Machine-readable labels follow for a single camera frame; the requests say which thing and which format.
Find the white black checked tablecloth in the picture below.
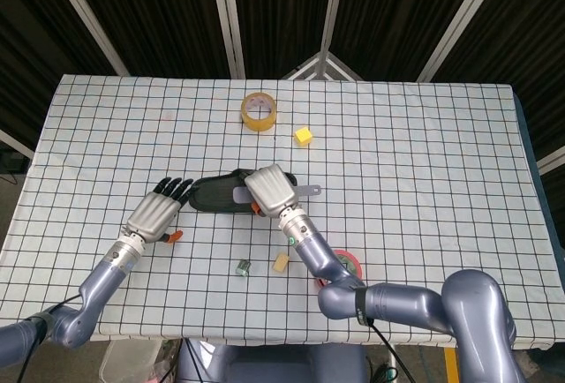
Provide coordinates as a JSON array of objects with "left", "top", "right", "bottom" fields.
[{"left": 0, "top": 74, "right": 565, "bottom": 351}]

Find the white triangular frame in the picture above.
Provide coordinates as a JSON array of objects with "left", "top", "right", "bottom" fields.
[{"left": 282, "top": 50, "right": 364, "bottom": 82}]

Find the clear plastic container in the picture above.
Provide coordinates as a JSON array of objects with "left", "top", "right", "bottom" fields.
[{"left": 99, "top": 339, "right": 164, "bottom": 383}]

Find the white partition post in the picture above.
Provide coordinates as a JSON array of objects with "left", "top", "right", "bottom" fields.
[
  {"left": 416, "top": 0, "right": 506, "bottom": 83},
  {"left": 207, "top": 0, "right": 246, "bottom": 79},
  {"left": 42, "top": 0, "right": 131, "bottom": 78},
  {"left": 318, "top": 0, "right": 349, "bottom": 56},
  {"left": 0, "top": 129, "right": 35, "bottom": 159},
  {"left": 536, "top": 146, "right": 565, "bottom": 176}
]

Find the yellow foam cube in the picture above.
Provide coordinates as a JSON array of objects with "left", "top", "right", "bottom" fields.
[{"left": 293, "top": 125, "right": 314, "bottom": 147}]

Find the red tape roll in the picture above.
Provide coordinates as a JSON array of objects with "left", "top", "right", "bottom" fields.
[{"left": 313, "top": 249, "right": 364, "bottom": 289}]

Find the black rubber slipper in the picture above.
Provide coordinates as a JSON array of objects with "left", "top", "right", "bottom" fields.
[{"left": 188, "top": 169, "right": 298, "bottom": 215}]

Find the yellow packing tape roll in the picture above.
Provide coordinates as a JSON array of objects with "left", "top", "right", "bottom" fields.
[{"left": 240, "top": 91, "right": 278, "bottom": 132}]

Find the blue-grey robot torso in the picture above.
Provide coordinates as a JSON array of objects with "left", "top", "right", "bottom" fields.
[{"left": 176, "top": 341, "right": 370, "bottom": 383}]

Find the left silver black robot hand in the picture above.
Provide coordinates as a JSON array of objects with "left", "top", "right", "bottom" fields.
[{"left": 122, "top": 176, "right": 194, "bottom": 245}]

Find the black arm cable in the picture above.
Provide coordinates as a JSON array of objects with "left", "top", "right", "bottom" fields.
[
  {"left": 370, "top": 319, "right": 414, "bottom": 383},
  {"left": 15, "top": 294, "right": 85, "bottom": 383}
]

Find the grey brush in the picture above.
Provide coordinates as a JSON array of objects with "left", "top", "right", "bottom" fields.
[{"left": 232, "top": 184, "right": 322, "bottom": 204}]

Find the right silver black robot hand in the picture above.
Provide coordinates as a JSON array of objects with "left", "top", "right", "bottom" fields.
[{"left": 244, "top": 163, "right": 300, "bottom": 219}]

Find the black device box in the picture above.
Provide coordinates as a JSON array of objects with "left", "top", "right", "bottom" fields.
[{"left": 0, "top": 148, "right": 30, "bottom": 176}]

